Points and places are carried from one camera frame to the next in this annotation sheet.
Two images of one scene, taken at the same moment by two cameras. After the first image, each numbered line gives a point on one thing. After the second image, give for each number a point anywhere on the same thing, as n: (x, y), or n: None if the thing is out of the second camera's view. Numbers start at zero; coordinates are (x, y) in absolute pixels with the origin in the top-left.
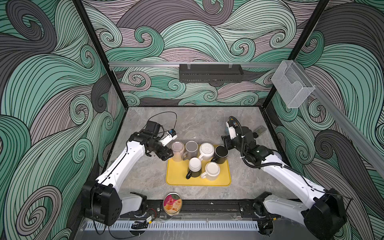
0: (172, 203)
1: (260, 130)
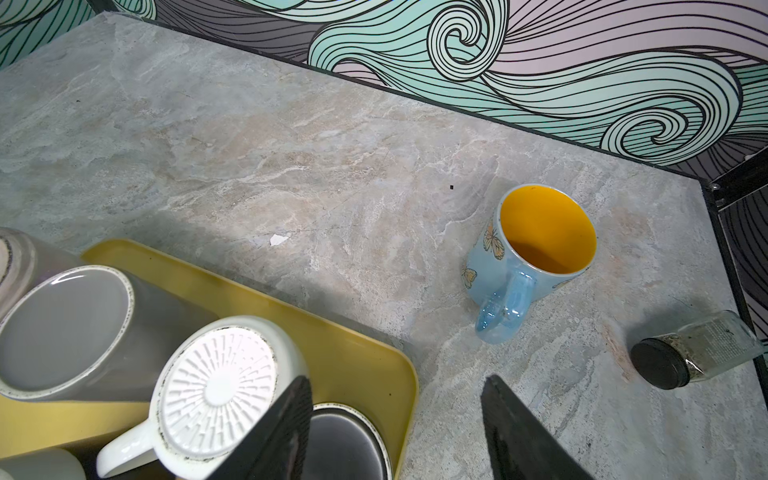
0: None
1: (698, 350)
